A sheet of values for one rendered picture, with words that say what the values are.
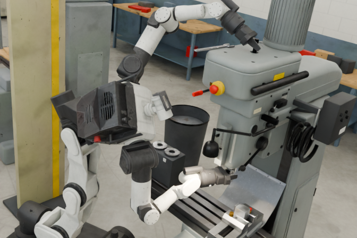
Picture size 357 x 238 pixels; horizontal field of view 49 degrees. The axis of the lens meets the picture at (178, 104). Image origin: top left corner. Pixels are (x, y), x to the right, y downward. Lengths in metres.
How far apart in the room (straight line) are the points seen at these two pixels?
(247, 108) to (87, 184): 0.93
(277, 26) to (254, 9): 4.91
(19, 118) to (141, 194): 1.65
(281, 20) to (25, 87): 1.99
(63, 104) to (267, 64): 0.97
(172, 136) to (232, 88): 2.42
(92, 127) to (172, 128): 2.28
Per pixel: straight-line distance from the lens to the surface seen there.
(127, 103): 1.71
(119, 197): 3.85
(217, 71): 1.69
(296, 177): 2.39
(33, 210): 2.55
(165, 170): 2.37
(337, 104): 1.91
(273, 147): 2.09
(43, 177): 3.63
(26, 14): 3.01
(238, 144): 1.88
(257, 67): 1.64
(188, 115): 4.34
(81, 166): 2.06
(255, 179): 2.45
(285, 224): 2.57
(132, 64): 1.81
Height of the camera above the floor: 2.35
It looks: 24 degrees down
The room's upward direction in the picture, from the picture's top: 7 degrees clockwise
